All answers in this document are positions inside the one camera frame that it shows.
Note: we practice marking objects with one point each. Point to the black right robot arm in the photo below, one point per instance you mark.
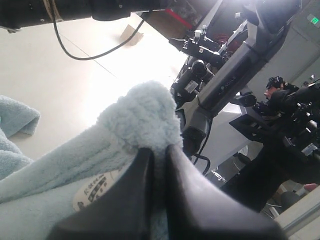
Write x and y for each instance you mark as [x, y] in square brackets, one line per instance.
[17, 14]

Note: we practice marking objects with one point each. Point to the black background robot arms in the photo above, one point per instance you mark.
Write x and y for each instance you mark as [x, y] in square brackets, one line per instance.
[282, 157]

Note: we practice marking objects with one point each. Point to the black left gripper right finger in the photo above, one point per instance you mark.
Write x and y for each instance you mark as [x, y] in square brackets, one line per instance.
[198, 210]

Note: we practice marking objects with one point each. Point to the light blue fluffy towel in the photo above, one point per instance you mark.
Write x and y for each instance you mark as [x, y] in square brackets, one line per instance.
[36, 194]

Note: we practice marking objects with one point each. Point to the brown cardboard piece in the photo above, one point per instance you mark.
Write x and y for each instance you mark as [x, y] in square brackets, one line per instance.
[129, 33]

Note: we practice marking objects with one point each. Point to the silver robot stand column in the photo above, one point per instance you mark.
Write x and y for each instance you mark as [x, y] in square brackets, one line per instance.
[268, 23]

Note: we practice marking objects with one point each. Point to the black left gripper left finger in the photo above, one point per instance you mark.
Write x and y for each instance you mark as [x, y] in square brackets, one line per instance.
[122, 213]

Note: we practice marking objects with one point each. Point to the white printed care label tag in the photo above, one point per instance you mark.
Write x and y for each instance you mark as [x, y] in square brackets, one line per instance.
[90, 189]

